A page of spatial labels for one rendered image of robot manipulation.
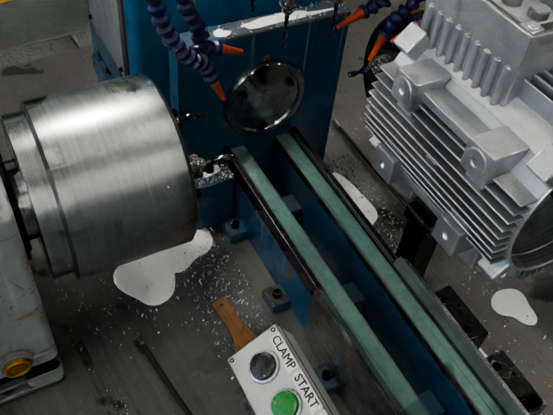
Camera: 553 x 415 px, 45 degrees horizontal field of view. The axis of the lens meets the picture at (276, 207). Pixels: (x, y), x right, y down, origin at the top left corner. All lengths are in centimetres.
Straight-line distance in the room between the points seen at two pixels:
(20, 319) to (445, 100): 59
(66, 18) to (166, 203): 242
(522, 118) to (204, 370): 64
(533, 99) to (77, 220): 53
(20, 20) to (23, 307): 245
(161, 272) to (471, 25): 71
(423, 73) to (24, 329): 60
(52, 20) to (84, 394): 239
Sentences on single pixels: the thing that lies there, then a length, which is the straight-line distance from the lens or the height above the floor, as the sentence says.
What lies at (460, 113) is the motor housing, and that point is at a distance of 58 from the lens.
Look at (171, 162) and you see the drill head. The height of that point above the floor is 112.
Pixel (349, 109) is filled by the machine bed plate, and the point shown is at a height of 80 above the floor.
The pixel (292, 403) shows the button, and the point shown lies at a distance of 71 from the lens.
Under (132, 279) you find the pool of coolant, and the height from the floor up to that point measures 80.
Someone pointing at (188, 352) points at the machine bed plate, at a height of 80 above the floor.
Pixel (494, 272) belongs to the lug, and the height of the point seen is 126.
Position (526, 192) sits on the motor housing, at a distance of 55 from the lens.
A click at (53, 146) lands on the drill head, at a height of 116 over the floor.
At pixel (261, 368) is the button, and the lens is 73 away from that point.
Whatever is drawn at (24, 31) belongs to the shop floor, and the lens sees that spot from 317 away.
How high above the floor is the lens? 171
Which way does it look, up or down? 48 degrees down
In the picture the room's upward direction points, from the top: 7 degrees clockwise
